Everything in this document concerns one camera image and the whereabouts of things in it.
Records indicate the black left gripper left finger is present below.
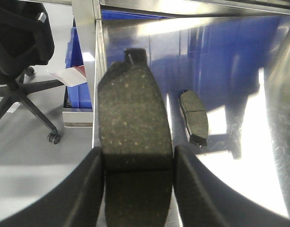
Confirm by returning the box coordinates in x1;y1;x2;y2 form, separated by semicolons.
0;147;104;227

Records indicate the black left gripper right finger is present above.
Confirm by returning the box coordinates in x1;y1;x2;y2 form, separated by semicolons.
174;145;290;227

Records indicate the brake pad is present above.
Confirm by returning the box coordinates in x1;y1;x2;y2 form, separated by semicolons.
179;90;209;147
98;48;173;227

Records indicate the blue floor bin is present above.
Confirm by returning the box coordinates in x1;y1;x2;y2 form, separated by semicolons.
65;26;92;109

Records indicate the white paper sheet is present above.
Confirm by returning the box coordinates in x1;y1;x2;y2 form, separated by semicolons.
49;66;87;87

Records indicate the black office chair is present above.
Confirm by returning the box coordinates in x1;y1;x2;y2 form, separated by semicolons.
0;0;63;144

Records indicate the stainless steel shelf frame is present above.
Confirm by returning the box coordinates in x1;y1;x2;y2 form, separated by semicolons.
62;0;290;128

